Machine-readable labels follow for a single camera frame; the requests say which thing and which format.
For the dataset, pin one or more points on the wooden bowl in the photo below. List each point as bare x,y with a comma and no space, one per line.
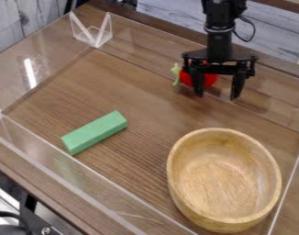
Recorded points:
224,179

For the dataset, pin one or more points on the clear acrylic corner bracket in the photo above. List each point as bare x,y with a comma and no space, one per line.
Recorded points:
92,35

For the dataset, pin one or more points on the red toy strawberry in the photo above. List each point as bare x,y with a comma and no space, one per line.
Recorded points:
183,77

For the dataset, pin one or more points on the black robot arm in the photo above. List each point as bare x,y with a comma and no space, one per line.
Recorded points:
220,14

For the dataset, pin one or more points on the green rectangular block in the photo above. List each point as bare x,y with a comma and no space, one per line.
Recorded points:
93,132

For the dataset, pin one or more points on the clear acrylic tray wall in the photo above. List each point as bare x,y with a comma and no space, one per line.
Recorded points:
88,200

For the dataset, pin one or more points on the black metal table frame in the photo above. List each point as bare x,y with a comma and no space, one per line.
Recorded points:
43,221

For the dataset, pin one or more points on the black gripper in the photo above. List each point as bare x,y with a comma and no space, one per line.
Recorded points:
238,65

